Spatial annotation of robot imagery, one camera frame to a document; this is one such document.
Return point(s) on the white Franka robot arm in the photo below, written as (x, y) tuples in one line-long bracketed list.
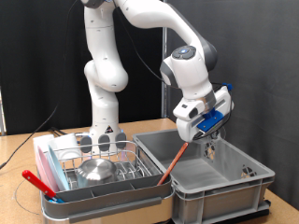
[(106, 74)]

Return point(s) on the white plastic box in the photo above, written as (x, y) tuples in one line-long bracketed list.
[(42, 143)]

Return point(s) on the stainless steel pot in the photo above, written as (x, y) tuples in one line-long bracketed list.
[(96, 171)]

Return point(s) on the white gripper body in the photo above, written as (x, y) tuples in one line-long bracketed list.
[(187, 127)]

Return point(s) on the white plastic mug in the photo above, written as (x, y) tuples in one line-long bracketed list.
[(67, 143)]

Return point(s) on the pink plate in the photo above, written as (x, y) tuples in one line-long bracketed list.
[(43, 168)]

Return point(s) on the clear wine glass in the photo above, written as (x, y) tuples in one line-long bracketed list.
[(219, 133)]

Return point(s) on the light blue plate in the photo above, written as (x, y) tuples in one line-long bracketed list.
[(59, 171)]

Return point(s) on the reddish brown wooden stick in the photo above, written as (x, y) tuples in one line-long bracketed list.
[(173, 163)]

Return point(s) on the grey dish rack base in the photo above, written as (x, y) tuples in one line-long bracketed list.
[(109, 199)]

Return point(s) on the grey metal post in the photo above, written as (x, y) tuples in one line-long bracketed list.
[(2, 112), (164, 102)]

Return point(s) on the black backdrop curtain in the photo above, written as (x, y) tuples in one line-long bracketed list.
[(18, 46)]

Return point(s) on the blue wrist camera bracket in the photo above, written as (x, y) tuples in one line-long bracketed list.
[(210, 119)]

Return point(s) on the dark grey backdrop curtain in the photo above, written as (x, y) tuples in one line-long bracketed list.
[(264, 62)]

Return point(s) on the grey plastic crate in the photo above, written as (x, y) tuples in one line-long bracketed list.
[(218, 202)]

